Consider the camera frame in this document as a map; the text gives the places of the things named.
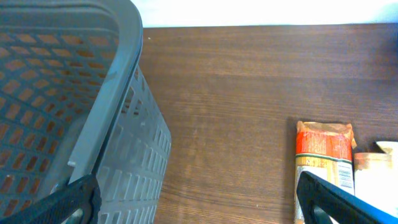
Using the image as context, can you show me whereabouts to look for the orange spaghetti pack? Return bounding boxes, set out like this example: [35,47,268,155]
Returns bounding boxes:
[294,119,358,224]

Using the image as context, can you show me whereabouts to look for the white refill pouch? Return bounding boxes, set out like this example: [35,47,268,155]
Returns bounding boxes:
[354,152,397,217]

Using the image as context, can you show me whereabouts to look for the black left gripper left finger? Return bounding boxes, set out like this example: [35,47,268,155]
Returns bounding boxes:
[1,174,101,224]

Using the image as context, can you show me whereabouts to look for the grey plastic mesh basket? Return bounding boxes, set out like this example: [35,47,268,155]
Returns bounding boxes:
[1,0,172,223]

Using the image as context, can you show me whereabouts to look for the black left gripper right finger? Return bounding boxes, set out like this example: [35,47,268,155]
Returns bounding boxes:
[296,171,397,224]

